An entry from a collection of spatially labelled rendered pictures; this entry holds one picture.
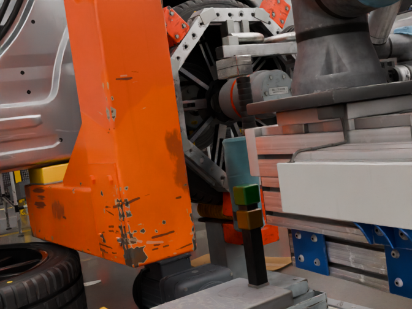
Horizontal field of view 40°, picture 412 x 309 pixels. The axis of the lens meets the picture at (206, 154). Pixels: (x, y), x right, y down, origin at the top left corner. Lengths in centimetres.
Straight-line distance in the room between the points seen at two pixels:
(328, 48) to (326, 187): 27
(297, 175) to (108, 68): 54
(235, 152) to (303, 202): 80
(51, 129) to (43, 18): 32
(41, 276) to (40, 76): 60
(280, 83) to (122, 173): 63
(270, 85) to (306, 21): 69
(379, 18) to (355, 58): 89
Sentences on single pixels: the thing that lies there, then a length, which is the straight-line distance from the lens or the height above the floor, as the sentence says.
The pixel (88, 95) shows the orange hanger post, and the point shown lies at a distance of 123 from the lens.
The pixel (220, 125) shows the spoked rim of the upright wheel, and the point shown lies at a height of 78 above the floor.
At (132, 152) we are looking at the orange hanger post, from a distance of 116.
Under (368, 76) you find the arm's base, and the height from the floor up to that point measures 83.
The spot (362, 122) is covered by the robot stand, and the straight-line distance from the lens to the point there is 84.
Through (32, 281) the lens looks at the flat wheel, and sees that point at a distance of 134.
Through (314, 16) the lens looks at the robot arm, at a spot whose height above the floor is 94.
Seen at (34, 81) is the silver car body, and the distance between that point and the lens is 167.
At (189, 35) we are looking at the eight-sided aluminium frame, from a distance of 162.
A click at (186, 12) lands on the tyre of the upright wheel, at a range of 174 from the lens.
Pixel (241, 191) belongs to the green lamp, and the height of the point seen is 65.
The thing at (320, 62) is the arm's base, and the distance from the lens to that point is 89.
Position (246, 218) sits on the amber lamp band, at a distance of 113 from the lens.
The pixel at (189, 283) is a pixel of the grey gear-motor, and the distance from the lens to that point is 145.
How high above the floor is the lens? 80
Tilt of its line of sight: 4 degrees down
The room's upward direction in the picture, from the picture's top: 8 degrees counter-clockwise
